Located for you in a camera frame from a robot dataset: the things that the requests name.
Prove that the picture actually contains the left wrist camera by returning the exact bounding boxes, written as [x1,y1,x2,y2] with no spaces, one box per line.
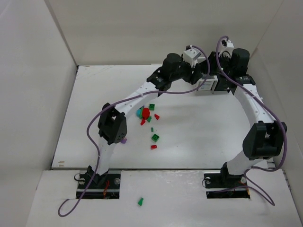
[182,45,205,67]

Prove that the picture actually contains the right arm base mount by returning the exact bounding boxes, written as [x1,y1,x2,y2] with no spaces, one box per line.
[202,172,250,199]

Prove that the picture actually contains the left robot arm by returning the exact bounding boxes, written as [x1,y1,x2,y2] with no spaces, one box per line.
[86,53,210,187]

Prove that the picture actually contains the purple round flower lego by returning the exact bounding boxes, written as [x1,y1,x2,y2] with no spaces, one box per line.
[136,108,142,117]

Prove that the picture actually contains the large red lego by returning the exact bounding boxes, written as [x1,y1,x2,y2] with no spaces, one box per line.
[142,107,151,120]

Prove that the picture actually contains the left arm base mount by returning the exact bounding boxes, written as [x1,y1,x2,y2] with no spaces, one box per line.
[74,166,121,200]

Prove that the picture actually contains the purple lego with pink face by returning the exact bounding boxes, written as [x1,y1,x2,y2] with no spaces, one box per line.
[121,138,127,144]

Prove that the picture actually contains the white slotted container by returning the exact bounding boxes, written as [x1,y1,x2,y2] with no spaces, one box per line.
[195,75,218,96]

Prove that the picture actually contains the green square lego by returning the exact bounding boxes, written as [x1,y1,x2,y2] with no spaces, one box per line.
[151,134,160,143]
[149,104,155,111]

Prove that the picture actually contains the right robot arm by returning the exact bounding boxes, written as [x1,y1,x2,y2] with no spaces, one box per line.
[205,48,287,189]

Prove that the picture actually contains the green square lego lower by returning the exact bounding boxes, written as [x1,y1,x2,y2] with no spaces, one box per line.
[151,134,160,143]

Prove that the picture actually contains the black slotted container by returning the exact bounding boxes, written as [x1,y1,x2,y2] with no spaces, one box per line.
[213,74,230,93]

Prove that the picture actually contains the green thin lego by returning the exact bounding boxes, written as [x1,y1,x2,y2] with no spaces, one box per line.
[137,197,144,207]

